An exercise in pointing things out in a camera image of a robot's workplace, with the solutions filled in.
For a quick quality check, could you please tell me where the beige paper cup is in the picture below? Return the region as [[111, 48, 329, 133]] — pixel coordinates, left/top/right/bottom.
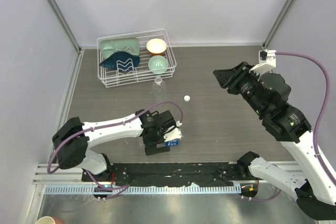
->
[[35, 216, 54, 224]]

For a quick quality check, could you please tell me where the white bottle cap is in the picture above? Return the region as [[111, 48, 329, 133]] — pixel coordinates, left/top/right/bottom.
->
[[184, 95, 191, 102]]

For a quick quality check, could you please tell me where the light green divided plate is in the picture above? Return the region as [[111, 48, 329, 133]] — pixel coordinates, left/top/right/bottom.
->
[[98, 37, 140, 59]]

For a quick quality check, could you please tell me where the white wire dish rack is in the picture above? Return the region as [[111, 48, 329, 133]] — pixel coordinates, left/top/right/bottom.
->
[[97, 29, 177, 88]]

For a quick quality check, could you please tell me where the purple cable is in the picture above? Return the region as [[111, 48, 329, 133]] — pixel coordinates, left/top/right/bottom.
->
[[275, 51, 331, 158], [47, 101, 184, 174]]

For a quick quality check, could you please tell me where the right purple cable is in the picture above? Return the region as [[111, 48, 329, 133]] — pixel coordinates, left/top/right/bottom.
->
[[275, 51, 331, 158]]

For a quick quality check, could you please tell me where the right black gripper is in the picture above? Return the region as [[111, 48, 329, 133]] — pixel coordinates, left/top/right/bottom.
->
[[214, 61, 268, 117]]

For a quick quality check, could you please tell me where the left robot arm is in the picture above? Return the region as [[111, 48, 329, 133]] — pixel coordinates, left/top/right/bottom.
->
[[47, 109, 182, 182]]

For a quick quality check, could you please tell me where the light green bowl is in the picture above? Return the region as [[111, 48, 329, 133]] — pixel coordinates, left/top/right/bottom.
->
[[148, 55, 169, 74]]

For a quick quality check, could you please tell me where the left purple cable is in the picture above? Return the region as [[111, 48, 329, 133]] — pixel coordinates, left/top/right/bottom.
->
[[47, 101, 184, 174]]

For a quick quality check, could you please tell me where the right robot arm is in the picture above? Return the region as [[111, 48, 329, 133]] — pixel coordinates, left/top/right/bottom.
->
[[213, 61, 335, 221]]

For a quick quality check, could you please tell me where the clear unlabelled plastic bottle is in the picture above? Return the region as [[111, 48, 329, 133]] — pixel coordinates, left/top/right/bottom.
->
[[152, 76, 167, 103]]

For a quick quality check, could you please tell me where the white slotted cable duct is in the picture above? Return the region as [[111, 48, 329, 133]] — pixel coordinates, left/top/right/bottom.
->
[[44, 184, 241, 195]]

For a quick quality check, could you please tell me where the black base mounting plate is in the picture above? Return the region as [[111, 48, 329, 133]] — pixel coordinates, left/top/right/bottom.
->
[[94, 162, 257, 187]]

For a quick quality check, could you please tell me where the dark blue leaf plate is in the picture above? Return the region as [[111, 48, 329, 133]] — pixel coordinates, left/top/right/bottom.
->
[[99, 51, 140, 72]]

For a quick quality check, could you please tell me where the orange white bowl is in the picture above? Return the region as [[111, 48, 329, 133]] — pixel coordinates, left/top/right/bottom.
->
[[146, 38, 167, 55]]

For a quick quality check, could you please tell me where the blue label water bottle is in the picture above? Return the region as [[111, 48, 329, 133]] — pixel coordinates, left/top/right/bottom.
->
[[138, 136, 181, 147]]

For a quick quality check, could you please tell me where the pink cup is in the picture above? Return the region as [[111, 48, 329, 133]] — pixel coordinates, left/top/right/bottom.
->
[[51, 216, 65, 224]]

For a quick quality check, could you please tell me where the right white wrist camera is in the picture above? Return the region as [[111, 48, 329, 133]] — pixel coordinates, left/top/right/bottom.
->
[[249, 49, 276, 76]]

